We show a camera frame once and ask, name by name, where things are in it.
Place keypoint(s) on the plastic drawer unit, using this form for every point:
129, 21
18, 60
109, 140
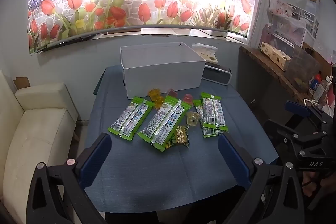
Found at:
308, 14

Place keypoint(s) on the tulip wall poster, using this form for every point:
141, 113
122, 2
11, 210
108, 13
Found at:
131, 3

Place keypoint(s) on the white tissue pack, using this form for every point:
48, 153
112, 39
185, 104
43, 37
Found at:
207, 53

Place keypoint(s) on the white cardboard box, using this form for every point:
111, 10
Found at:
157, 74

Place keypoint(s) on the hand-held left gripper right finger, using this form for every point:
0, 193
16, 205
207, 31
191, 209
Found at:
233, 158

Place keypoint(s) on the clear plastic container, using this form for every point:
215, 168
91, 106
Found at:
302, 66

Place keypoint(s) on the floral paper box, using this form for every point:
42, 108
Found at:
279, 6

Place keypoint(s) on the small dark green snack packet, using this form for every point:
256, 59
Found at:
168, 145

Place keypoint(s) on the grey pipe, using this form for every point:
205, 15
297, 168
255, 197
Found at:
92, 34

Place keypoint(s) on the small gold snack packet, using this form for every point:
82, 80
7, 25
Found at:
181, 138

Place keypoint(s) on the pale yellow jelly cup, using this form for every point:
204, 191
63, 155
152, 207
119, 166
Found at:
192, 119

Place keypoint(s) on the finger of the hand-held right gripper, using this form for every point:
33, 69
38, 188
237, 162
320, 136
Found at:
295, 106
275, 129

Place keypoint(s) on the wooden shelf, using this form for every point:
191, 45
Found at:
252, 74

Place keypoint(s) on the long green snack packet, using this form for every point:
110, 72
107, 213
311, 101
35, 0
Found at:
210, 132
162, 124
212, 111
128, 119

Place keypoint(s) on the black speaker with white rim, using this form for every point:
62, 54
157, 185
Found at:
218, 75

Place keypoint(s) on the white leather sofa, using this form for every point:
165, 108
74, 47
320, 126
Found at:
31, 134

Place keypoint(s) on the clear plastic storage bin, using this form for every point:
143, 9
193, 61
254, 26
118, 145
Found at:
288, 32

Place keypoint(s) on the blue tablecloth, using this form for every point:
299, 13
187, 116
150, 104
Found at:
183, 174

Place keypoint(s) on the brown cardboard scrap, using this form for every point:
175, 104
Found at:
22, 81

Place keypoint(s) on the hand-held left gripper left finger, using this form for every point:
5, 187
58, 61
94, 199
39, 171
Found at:
95, 158

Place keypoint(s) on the person's right hand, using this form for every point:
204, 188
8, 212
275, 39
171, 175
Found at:
308, 184

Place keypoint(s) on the cream patterned carton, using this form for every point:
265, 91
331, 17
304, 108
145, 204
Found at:
275, 56

